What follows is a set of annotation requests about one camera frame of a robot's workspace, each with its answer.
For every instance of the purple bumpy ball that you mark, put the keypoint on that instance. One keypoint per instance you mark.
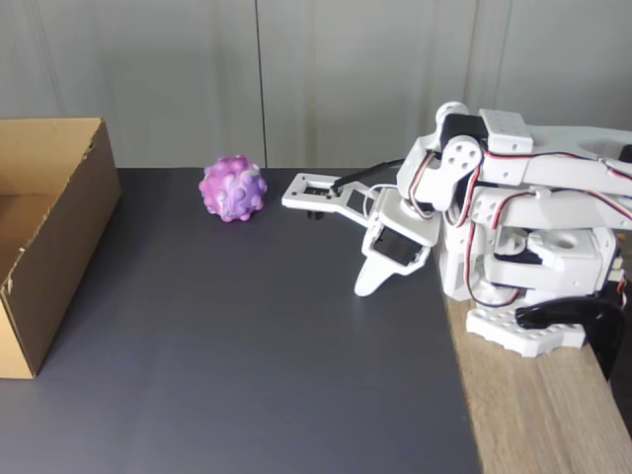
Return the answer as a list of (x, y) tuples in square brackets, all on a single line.
[(232, 190)]

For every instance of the brown cardboard box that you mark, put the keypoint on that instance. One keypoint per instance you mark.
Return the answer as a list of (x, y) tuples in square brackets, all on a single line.
[(64, 247)]

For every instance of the dark grey table mat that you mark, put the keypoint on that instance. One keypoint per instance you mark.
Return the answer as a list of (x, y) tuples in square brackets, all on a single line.
[(247, 345)]

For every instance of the black table clamp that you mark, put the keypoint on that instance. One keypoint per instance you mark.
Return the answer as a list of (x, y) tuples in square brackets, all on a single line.
[(602, 336)]

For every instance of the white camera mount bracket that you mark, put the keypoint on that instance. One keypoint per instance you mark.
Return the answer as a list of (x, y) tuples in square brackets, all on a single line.
[(296, 195)]

